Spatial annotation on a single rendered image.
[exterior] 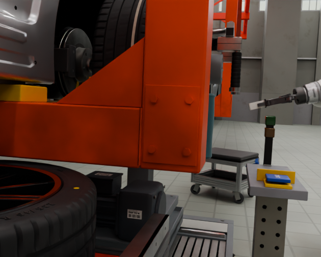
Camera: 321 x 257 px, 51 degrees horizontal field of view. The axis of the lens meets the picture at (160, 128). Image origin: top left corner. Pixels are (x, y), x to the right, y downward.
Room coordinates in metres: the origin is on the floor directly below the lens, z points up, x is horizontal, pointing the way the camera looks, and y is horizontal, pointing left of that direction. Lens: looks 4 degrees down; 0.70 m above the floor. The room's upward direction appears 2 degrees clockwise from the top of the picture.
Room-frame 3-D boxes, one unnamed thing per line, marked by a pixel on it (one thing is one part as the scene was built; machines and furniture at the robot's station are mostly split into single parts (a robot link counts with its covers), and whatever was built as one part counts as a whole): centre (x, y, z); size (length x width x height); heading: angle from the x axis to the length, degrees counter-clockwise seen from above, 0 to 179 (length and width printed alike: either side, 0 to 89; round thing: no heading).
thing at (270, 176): (1.06, -0.38, 0.47); 0.07 x 0.07 x 0.02; 77
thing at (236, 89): (1.30, -0.28, 0.83); 0.04 x 0.04 x 0.16
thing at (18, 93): (1.05, 0.45, 0.71); 0.14 x 0.14 x 0.05; 77
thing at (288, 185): (1.06, -0.38, 0.46); 0.08 x 0.08 x 0.01; 77
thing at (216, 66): (1.50, -0.15, 0.85); 0.21 x 0.14 x 0.14; 77
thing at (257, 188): (1.23, -0.41, 0.44); 0.43 x 0.17 x 0.03; 167
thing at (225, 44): (1.30, -0.25, 0.93); 0.09 x 0.05 x 0.05; 77
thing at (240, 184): (2.59, -0.52, 0.17); 0.43 x 0.36 x 0.34; 53
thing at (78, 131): (1.01, 0.29, 0.69); 0.52 x 0.17 x 0.35; 77
